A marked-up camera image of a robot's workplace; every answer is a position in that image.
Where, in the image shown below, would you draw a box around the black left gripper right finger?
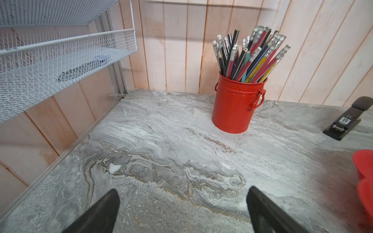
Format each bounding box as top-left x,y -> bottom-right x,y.
246,186 -> 307,233

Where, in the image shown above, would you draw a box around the red flower-shaped fruit bowl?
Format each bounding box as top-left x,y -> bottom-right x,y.
353,150 -> 373,225

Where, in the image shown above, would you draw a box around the white wire mesh shelf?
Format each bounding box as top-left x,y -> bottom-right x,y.
1,1 -> 138,122

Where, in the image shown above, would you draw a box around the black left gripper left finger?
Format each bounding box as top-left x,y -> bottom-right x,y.
63,189 -> 120,233

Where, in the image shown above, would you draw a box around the black stapler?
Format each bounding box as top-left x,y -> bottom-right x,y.
323,96 -> 373,141

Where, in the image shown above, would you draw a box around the red metal pencil bucket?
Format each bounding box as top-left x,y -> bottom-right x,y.
212,75 -> 266,134

